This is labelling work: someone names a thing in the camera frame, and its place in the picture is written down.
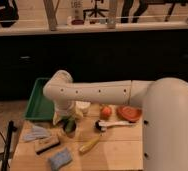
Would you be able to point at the office chair base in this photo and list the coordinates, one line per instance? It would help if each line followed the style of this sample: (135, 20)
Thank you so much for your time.
(95, 10)

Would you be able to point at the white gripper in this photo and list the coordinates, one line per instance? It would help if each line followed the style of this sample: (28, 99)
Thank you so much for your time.
(61, 113)

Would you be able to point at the wooden frame post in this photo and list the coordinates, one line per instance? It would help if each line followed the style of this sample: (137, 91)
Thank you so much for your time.
(51, 16)
(111, 23)

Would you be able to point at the white handled brush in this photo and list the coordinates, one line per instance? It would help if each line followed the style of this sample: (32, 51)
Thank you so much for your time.
(104, 125)

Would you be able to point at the yellow corn cob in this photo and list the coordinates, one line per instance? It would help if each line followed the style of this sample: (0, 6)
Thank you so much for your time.
(89, 144)

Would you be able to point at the wooden frame post left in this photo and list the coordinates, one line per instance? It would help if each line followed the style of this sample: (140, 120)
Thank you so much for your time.
(51, 16)

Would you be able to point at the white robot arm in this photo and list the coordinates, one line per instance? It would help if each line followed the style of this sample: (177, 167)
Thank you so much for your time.
(164, 105)

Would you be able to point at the blue sponge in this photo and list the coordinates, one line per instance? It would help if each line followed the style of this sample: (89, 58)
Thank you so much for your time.
(60, 159)

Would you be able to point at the wooden frame post middle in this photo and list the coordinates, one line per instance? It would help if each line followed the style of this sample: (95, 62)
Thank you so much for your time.
(111, 23)

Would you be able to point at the metal cup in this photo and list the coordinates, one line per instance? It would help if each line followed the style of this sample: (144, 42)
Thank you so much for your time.
(72, 134)

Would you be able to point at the green pepper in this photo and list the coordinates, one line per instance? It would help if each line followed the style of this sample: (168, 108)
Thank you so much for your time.
(70, 126)

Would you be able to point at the grey folded cloth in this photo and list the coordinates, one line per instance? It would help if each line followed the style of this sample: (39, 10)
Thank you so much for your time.
(35, 133)

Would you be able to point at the red tomato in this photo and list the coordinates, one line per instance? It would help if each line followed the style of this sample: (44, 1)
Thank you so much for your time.
(105, 112)

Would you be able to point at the black stand pole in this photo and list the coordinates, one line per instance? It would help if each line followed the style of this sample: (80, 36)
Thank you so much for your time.
(11, 129)

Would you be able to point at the white cup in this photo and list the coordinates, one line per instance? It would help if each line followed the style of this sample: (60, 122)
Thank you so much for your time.
(83, 106)

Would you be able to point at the orange bowl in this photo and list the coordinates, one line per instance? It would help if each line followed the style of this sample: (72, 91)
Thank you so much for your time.
(129, 113)

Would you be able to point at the green plastic tray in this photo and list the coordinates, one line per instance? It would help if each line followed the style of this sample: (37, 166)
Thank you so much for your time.
(39, 108)

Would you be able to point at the wooden block brush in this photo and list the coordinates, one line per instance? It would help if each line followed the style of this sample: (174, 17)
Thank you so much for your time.
(45, 144)

